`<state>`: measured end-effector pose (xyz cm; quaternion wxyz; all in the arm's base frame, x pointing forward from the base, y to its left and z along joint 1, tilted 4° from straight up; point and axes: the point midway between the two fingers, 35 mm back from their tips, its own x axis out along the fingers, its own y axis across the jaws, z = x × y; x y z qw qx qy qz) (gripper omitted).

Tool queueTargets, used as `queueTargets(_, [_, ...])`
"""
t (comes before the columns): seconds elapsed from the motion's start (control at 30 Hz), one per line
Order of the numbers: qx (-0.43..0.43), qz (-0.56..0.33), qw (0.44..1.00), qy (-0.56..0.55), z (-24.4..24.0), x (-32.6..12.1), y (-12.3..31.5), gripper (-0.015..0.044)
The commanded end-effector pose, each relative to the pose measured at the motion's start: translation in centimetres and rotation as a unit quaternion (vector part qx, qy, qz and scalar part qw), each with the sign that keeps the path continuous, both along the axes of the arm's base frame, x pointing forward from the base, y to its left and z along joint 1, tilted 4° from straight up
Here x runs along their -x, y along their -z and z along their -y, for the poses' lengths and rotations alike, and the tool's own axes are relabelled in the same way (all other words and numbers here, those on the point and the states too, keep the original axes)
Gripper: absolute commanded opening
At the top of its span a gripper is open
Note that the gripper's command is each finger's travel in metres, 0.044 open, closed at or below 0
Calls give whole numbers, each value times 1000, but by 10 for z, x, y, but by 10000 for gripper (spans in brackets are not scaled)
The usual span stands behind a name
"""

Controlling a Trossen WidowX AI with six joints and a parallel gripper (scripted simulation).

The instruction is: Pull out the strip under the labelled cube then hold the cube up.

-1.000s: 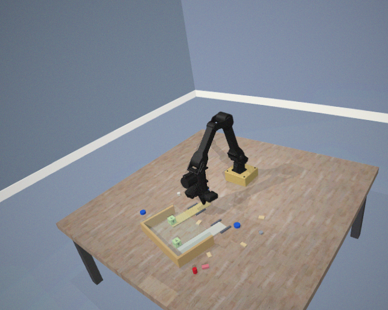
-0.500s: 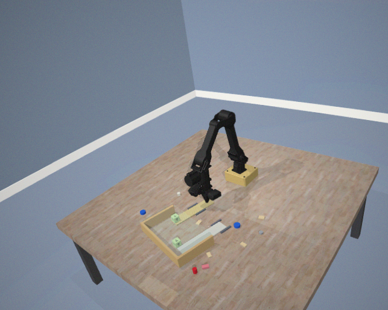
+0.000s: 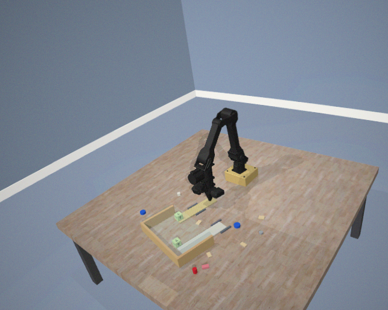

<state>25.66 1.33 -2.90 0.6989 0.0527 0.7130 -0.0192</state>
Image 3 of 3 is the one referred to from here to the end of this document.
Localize pale grey flat strip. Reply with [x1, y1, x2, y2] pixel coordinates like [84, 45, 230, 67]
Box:
[207, 222, 226, 236]

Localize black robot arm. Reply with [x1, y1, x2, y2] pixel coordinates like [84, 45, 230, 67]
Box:
[188, 107, 249, 195]

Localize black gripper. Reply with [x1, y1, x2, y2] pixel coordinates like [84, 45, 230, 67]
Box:
[203, 176, 224, 201]

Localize pale yellow strip with green crosshatch pattern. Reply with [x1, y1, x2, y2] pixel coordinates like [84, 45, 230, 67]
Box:
[184, 198, 217, 217]

